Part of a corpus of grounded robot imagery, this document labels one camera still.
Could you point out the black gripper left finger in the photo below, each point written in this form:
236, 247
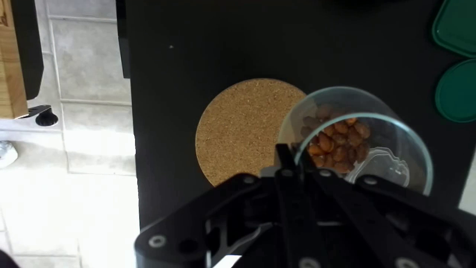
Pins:
292, 198

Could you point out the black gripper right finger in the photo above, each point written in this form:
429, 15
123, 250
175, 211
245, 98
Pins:
377, 213

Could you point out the brown nuts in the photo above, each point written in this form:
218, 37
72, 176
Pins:
340, 141

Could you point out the clear glass bowl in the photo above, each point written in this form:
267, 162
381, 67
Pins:
396, 128

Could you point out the round cork coaster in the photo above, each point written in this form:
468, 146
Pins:
239, 128

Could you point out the green plastic lid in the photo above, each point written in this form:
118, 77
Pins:
459, 94
459, 24

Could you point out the black table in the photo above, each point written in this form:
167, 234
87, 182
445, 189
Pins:
199, 39

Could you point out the wooden board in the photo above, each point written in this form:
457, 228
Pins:
11, 60

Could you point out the black metal post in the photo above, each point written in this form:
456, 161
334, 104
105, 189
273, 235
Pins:
30, 49

